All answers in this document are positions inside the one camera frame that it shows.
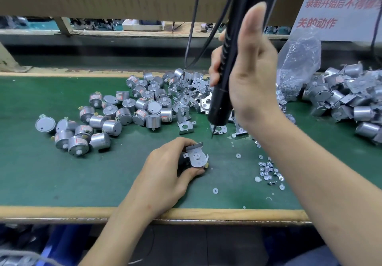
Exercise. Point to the pile of assembled motors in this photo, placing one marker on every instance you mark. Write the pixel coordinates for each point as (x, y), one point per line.
(352, 93)

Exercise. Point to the silver round motor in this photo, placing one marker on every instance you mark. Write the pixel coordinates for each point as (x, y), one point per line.
(202, 164)

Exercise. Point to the green bench mat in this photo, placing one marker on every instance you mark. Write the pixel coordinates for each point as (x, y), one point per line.
(24, 185)

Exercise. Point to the scatter of small silver screws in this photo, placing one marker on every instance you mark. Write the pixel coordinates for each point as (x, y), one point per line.
(268, 170)

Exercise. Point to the white paper sign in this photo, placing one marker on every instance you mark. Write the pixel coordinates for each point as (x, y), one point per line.
(352, 3)

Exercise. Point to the person's right hand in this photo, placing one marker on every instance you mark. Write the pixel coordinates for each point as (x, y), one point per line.
(256, 78)

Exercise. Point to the silver metal bracket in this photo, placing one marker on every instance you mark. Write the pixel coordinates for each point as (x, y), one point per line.
(196, 153)

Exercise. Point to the pile of metal brackets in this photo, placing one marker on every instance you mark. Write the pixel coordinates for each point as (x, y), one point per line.
(185, 93)

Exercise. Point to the small clear plastic bag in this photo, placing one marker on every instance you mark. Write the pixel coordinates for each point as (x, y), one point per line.
(298, 60)

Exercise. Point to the slanted wooden post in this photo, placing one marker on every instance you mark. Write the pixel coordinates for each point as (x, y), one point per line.
(7, 60)

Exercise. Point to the person's right forearm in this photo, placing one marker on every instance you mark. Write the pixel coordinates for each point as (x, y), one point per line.
(325, 194)

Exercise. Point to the pile of silver motors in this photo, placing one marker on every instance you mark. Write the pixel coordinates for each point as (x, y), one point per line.
(101, 119)

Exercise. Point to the person's left hand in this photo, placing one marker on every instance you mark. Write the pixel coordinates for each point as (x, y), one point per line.
(158, 179)

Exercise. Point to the blue plastic bin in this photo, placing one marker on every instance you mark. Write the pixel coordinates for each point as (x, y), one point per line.
(65, 242)

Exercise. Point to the grey blue trousers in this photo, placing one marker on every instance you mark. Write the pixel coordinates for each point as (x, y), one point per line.
(322, 257)

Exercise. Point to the person's left forearm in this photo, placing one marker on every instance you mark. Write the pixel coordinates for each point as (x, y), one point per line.
(125, 236)

